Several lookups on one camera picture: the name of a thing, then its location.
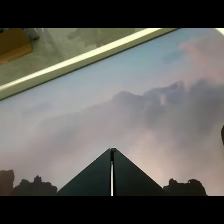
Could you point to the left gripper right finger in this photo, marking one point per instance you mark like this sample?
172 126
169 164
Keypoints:
130 180

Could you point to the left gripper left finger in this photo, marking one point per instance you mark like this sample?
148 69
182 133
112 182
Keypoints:
96 180

